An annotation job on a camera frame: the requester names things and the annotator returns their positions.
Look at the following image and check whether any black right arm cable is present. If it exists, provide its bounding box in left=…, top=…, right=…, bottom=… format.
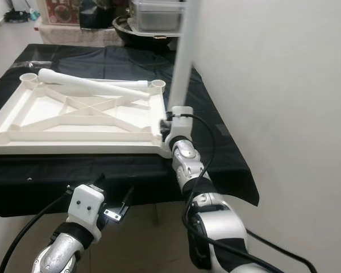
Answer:
left=173, top=114, right=316, bottom=273

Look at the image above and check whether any clear tape patch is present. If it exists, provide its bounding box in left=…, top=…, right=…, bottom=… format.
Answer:
left=216, top=122, right=231, bottom=138
left=23, top=60, right=49, bottom=69

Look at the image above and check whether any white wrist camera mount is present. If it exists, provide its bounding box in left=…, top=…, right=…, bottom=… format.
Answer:
left=164, top=106, right=194, bottom=150
left=68, top=183, right=109, bottom=239

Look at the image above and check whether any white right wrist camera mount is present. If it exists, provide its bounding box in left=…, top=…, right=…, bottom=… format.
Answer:
left=164, top=106, right=194, bottom=150

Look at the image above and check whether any grey metal table frame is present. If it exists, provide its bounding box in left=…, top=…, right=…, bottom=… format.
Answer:
left=152, top=204, right=161, bottom=225

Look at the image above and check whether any white plastic table top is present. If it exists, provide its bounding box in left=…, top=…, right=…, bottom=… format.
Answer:
left=0, top=73, right=180, bottom=157

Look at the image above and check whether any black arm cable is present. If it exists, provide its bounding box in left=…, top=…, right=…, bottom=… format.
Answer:
left=173, top=114, right=316, bottom=273
left=0, top=191, right=77, bottom=273

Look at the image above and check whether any orange lid storage box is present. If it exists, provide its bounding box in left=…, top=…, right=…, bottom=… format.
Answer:
left=44, top=0, right=83, bottom=26

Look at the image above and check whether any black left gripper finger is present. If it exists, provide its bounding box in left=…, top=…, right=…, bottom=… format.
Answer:
left=118, top=187, right=134, bottom=214

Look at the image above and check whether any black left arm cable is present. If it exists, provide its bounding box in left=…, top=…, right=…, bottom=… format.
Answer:
left=0, top=191, right=77, bottom=273

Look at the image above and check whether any grey stone ledge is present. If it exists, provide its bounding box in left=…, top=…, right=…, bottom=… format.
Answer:
left=39, top=23, right=123, bottom=47

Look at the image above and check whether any black wok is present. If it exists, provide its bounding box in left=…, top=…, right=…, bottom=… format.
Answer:
left=113, top=16, right=185, bottom=52

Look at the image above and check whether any mop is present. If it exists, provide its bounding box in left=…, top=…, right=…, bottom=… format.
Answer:
left=3, top=0, right=40, bottom=23

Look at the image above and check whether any clear plastic storage box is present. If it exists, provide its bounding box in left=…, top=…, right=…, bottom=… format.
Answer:
left=128, top=0, right=185, bottom=35

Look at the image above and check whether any black tablecloth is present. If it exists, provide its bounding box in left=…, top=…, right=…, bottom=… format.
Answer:
left=0, top=44, right=260, bottom=218

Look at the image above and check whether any dark bag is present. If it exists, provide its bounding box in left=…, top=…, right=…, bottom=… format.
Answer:
left=80, top=0, right=117, bottom=29

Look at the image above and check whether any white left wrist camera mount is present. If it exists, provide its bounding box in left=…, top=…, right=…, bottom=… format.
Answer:
left=68, top=183, right=109, bottom=239

